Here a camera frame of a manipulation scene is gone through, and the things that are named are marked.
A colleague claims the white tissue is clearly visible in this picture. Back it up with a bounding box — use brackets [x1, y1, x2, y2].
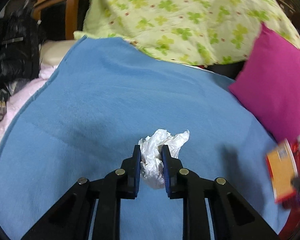
[138, 129, 190, 190]

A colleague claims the red white small carton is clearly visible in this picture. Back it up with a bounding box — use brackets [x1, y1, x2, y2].
[266, 139, 298, 203]

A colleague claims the blue fleece blanket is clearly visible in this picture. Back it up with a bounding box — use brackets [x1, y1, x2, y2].
[0, 38, 289, 239]

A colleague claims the magenta square pillow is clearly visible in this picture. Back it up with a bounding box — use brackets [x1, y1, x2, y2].
[229, 24, 300, 142]

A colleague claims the white pink bed sheet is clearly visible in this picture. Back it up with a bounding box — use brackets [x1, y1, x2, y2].
[0, 64, 58, 143]

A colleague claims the cream bed pillow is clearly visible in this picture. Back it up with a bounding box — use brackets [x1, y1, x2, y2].
[40, 40, 76, 66]

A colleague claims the green clover patterned quilt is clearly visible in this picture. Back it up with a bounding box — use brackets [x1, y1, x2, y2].
[74, 0, 300, 66]

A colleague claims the wooden cabinet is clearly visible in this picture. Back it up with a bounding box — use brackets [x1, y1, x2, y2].
[33, 0, 89, 41]

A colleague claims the black puffer jacket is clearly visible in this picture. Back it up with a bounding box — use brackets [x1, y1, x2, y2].
[0, 5, 45, 89]

